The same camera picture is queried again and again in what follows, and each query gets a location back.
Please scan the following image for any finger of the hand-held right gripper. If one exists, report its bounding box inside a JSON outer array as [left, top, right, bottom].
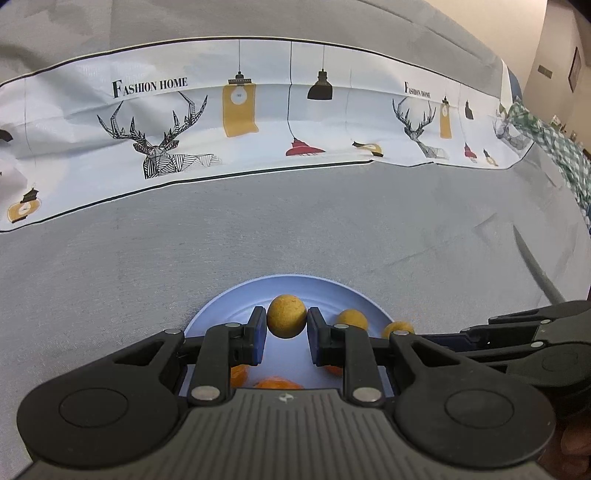
[[488, 300, 591, 325], [418, 322, 591, 358]]

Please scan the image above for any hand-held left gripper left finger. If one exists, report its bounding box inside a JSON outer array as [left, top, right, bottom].
[[111, 307, 267, 407]]

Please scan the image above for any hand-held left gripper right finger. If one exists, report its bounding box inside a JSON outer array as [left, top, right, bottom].
[[308, 307, 462, 407]]

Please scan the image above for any yellow longan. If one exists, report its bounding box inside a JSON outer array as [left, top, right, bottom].
[[267, 294, 308, 339]]

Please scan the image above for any blue plate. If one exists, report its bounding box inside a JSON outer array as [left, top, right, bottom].
[[178, 274, 398, 398]]

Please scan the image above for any longan with stem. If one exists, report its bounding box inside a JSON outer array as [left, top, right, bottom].
[[335, 309, 369, 332]]

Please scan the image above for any small brown longan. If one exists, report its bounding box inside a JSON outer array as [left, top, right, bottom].
[[383, 320, 415, 339]]

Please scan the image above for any green checked cloth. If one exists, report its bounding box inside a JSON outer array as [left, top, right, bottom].
[[501, 99, 591, 232]]

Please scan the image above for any white printed deer cloth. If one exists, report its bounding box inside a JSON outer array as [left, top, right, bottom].
[[0, 37, 536, 234]]

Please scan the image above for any blue cushion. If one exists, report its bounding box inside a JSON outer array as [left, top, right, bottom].
[[508, 67, 525, 104]]

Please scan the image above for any framed wall picture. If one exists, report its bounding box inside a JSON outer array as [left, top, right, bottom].
[[568, 46, 581, 93]]

